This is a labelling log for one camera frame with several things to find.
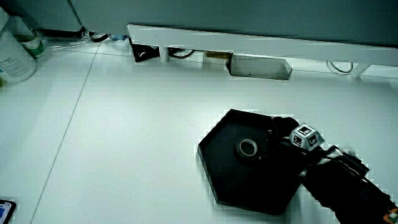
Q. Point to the black smartphone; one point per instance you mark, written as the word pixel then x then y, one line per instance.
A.
pixel 5 210

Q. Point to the large white plastic bottle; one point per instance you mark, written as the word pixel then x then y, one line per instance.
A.
pixel 14 59

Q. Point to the green label bottle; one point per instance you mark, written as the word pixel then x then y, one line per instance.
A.
pixel 32 42

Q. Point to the person's right hand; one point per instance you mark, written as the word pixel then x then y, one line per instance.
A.
pixel 306 137

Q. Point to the black hexagonal plate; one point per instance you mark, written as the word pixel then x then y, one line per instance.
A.
pixel 224 168

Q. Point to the black tape roll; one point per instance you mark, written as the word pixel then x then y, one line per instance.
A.
pixel 247 148

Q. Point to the black plastic bag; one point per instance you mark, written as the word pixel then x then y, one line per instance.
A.
pixel 143 52

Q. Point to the orange wrist device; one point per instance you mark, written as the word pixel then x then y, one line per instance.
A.
pixel 392 216

